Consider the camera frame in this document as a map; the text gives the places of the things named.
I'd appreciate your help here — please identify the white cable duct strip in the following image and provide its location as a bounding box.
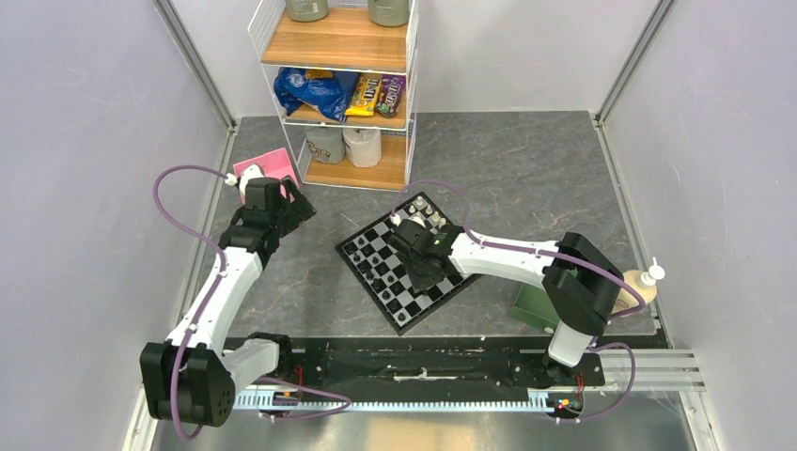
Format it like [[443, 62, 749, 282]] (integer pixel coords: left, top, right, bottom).
[[232, 386, 580, 415]]

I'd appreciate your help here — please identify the black chess pieces group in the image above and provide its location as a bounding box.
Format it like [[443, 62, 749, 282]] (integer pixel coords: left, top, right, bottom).
[[340, 237, 414, 326]]

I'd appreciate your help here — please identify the brown M&M candy bag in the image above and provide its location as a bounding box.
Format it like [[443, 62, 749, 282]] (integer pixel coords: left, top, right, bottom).
[[375, 74, 406, 117]]

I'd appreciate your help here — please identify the yellow M&M candy bag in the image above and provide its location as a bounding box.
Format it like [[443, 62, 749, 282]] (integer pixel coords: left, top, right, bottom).
[[345, 73, 383, 117]]

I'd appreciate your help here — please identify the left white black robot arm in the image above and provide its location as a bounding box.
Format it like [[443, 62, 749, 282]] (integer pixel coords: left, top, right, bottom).
[[139, 177, 316, 428]]

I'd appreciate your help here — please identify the white chess pieces corner group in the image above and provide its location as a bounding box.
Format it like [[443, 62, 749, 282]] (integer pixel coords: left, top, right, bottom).
[[404, 194, 448, 232]]

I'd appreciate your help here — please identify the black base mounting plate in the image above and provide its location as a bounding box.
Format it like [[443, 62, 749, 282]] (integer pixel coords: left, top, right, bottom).
[[289, 336, 606, 389]]

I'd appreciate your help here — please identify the pink plastic bin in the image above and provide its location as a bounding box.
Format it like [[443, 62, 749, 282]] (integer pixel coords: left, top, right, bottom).
[[233, 148, 298, 184]]

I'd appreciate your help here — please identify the white toilet paper roll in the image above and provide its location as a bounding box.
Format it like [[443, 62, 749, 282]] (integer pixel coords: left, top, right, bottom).
[[343, 128, 382, 168]]

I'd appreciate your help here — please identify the green plastic tray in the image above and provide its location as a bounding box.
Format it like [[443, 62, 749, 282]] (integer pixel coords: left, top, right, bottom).
[[509, 284, 559, 335]]

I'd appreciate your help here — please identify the green bottle on shelf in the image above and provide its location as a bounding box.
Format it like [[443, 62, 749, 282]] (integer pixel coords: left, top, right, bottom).
[[367, 0, 410, 27], [285, 0, 329, 23]]

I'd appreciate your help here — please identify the cream pump lotion bottle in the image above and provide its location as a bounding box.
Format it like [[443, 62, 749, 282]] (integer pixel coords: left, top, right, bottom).
[[612, 257, 665, 316]]

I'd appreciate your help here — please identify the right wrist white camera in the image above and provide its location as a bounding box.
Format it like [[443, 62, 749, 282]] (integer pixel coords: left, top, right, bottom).
[[390, 213, 426, 228]]

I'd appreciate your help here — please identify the left green bottle on shelf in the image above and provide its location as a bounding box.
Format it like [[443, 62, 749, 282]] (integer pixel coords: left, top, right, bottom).
[[285, 0, 329, 23]]

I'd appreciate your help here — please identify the right green bottle on shelf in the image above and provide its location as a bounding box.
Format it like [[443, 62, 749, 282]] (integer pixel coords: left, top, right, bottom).
[[367, 0, 410, 27]]

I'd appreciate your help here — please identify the white wire wooden shelf rack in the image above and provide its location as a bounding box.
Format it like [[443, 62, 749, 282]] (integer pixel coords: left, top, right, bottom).
[[247, 1, 419, 191]]

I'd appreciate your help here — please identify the black white chess board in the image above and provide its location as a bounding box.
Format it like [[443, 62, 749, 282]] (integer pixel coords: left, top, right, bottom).
[[335, 212, 479, 335]]

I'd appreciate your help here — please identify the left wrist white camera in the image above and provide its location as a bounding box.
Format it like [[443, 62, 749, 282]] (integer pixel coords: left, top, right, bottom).
[[224, 163, 264, 203]]

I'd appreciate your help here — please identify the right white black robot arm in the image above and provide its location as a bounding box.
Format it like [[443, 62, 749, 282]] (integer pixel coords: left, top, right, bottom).
[[387, 214, 623, 384]]

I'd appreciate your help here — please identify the blue snack bag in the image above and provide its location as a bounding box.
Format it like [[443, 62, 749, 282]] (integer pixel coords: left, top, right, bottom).
[[273, 67, 359, 122]]

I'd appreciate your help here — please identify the wrist white camera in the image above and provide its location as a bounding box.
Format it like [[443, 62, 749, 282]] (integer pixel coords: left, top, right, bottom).
[[224, 163, 264, 203], [390, 213, 426, 228]]

